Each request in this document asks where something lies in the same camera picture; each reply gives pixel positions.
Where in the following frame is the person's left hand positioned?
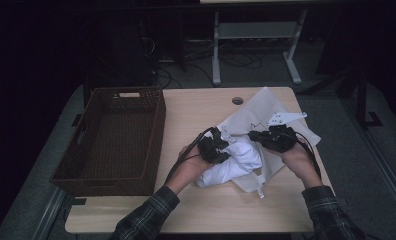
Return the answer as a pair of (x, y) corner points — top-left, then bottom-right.
(164, 146), (210, 195)

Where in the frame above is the right hand-held gripper black cable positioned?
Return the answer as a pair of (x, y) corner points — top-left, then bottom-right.
(294, 131), (323, 179)

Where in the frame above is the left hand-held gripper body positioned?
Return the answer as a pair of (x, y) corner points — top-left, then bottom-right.
(198, 126), (235, 164)

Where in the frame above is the person's right hand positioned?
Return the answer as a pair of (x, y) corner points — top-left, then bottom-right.
(267, 143), (323, 190)

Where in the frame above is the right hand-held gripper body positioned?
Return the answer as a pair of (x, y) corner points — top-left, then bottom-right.
(262, 112), (308, 154)

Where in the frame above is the white metal desk frame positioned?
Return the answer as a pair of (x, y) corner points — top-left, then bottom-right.
(211, 9), (309, 87)

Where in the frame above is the black metal stand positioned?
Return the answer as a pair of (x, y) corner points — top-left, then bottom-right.
(335, 69), (384, 130)

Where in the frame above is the white mesh laundry bag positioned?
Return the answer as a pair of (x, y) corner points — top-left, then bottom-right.
(217, 86), (322, 199)

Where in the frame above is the brown woven basket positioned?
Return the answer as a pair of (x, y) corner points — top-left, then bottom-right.
(49, 86), (167, 198)

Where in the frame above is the white shirt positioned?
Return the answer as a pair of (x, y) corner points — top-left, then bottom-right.
(195, 134), (264, 189)

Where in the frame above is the aluminium floor rail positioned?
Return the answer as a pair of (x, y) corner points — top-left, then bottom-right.
(341, 99), (396, 214)
(31, 188), (68, 240)

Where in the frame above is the black floor cable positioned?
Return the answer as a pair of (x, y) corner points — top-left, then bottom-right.
(219, 52), (264, 70)

